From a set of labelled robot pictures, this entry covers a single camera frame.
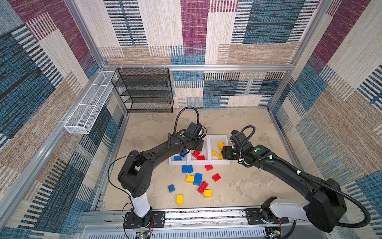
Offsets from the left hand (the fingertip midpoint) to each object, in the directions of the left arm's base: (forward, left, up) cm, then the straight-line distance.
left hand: (200, 142), depth 89 cm
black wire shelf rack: (+41, +39, +6) cm, 57 cm away
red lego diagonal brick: (-22, 0, -10) cm, 25 cm away
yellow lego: (+3, -13, -9) cm, 17 cm away
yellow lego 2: (-26, -3, -9) cm, 28 cm away
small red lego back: (-11, -5, -10) cm, 16 cm away
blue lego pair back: (-12, +8, -10) cm, 17 cm away
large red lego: (-4, +3, -7) cm, 9 cm away
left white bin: (-8, +9, -7) cm, 14 cm away
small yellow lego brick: (-2, -9, -10) cm, 13 cm away
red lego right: (-17, -8, -11) cm, 22 cm away
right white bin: (+5, -9, -7) cm, 12 cm away
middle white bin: (-2, -3, -7) cm, 8 cm away
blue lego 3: (-18, +2, -11) cm, 21 cm away
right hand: (-8, -15, +1) cm, 17 cm away
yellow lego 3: (-18, +7, -10) cm, 21 cm away
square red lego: (-5, 0, -9) cm, 11 cm away
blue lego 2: (-2, +11, -11) cm, 16 cm away
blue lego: (-5, +14, -9) cm, 17 cm away
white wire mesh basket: (+14, +71, +7) cm, 73 cm away
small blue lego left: (-23, +17, -10) cm, 30 cm away
